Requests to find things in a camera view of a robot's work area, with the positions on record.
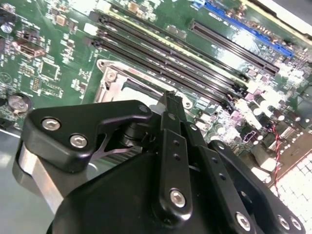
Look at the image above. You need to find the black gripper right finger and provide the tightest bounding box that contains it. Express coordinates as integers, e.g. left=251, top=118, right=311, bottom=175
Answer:
left=176, top=95, right=309, bottom=234

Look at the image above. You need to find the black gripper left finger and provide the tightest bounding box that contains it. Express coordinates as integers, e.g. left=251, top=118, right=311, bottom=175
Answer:
left=12, top=90, right=195, bottom=221

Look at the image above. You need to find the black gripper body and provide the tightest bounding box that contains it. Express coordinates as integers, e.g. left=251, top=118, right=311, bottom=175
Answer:
left=46, top=153, right=234, bottom=234

